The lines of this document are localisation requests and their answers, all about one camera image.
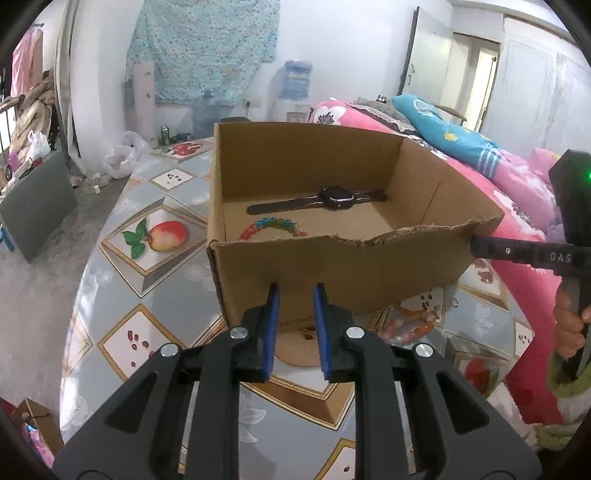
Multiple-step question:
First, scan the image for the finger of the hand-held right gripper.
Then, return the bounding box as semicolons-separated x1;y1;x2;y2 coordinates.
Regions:
470;235;561;278

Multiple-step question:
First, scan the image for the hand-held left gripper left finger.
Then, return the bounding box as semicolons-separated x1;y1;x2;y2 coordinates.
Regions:
53;282;281;480

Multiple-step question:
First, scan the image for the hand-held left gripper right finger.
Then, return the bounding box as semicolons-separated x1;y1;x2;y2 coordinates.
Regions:
313;282;541;480

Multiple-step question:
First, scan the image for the orange bead bracelet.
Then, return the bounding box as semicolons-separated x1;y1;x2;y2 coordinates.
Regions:
385;307;437;344

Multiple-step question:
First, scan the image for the person's right hand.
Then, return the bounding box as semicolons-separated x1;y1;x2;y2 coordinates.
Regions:
553;286;591;363

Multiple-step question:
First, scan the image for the round wooden disc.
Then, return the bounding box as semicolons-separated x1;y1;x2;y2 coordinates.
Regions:
272;329;324;367

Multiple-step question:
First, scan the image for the pink floral pillow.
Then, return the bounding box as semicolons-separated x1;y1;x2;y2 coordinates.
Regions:
308;98;591;425

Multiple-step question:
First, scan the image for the fruit print tablecloth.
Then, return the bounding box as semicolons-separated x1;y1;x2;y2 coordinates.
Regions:
60;136;536;480

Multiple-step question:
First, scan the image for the white wardrobe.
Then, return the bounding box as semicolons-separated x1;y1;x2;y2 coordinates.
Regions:
485;14;591;162

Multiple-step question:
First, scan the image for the black smartwatch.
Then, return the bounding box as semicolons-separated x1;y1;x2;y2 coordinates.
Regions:
247;186;389;216

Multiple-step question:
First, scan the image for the blue patterned pillow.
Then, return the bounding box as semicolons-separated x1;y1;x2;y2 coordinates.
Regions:
392;93;506;178

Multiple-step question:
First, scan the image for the grey lace cloth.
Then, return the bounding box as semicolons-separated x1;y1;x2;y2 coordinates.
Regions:
353;99;419;136

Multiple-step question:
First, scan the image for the white door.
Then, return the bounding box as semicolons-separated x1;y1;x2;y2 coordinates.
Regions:
401;7;455;110

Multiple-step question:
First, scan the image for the white water dispenser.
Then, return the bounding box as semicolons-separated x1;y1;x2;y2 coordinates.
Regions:
272;99;312;123

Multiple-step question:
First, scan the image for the clear empty water jug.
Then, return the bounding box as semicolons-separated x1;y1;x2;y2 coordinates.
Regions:
193;90;223;138

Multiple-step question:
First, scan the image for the white plastic bag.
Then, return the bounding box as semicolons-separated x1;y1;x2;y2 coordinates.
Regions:
102;130;151;180

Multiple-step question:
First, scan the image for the blue water dispenser bottle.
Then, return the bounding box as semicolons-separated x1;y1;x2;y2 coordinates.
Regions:
281;60;313;102

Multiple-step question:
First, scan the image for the small cardboard box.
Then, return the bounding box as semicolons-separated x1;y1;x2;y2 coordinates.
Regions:
14;398;64;457

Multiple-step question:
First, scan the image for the white leaning board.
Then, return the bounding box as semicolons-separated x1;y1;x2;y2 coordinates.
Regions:
133;62;156;141

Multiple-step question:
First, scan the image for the grey flat board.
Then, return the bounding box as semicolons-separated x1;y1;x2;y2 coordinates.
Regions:
0;150;79;264

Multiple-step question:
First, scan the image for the metal railing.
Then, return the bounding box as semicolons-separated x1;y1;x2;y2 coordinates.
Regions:
0;95;25;185

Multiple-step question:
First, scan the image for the pink hanging garment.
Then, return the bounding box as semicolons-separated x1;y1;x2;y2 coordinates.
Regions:
11;28;44;95

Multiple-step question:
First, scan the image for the colourful bead bracelet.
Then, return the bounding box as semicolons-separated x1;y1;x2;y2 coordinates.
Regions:
239;217;309;241

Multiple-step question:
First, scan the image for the floral wall cloth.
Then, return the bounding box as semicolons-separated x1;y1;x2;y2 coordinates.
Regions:
126;0;281;106

